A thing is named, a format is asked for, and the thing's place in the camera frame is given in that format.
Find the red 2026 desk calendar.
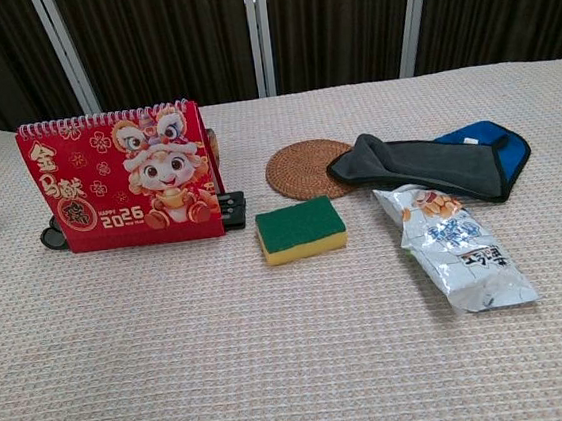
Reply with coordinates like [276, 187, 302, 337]
[13, 95, 232, 259]

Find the green and yellow sponge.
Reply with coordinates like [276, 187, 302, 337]
[252, 192, 351, 268]

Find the round woven rattan coaster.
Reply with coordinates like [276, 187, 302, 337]
[262, 134, 361, 207]

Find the black plastic clamp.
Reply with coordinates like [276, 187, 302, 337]
[37, 214, 69, 253]
[214, 190, 250, 236]

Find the grey and blue cloth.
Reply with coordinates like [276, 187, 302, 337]
[321, 114, 537, 222]

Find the beige woven tablecloth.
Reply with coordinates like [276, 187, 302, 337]
[0, 56, 562, 421]

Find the silver snack bag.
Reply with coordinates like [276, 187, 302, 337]
[370, 172, 542, 324]

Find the black folding screen white frame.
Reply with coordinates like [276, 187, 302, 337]
[0, 0, 562, 133]

